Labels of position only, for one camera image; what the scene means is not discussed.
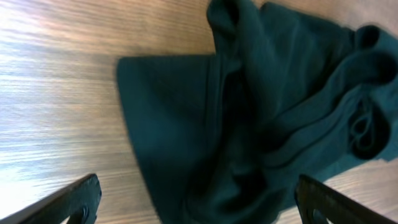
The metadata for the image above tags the black t-shirt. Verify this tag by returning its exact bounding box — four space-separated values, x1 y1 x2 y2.
116 1 397 223

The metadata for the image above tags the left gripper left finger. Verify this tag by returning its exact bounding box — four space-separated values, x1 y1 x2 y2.
1 174 102 224

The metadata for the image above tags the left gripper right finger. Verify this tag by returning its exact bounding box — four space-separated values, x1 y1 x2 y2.
295 175 397 224

